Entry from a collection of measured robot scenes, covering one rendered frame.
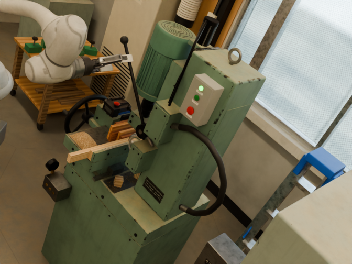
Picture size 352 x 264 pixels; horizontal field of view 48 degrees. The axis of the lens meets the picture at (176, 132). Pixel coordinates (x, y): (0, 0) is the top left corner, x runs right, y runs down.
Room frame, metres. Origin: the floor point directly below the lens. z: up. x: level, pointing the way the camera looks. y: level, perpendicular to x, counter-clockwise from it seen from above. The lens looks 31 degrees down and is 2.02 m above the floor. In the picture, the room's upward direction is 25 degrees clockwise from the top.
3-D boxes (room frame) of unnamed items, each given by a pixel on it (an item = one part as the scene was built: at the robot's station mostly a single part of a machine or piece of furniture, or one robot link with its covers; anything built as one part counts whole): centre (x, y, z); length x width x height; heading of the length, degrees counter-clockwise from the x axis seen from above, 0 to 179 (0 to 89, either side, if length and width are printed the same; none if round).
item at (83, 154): (1.50, 0.22, 0.92); 0.55 x 0.02 x 0.04; 149
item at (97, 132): (1.65, 0.25, 0.87); 0.61 x 0.30 x 0.06; 149
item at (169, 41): (1.58, 0.17, 1.35); 0.18 x 0.18 x 0.31
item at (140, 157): (1.34, 0.09, 1.02); 0.09 x 0.07 x 0.12; 149
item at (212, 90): (1.29, -0.03, 1.40); 0.10 x 0.06 x 0.16; 59
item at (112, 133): (1.62, 0.21, 0.92); 0.25 x 0.02 x 0.05; 149
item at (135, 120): (1.56, 0.15, 1.03); 0.14 x 0.07 x 0.09; 59
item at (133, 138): (1.40, 0.12, 1.02); 0.12 x 0.03 x 0.12; 59
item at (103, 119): (1.70, 0.32, 0.91); 0.15 x 0.14 x 0.09; 149
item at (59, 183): (1.42, 0.42, 0.58); 0.12 x 0.08 x 0.08; 59
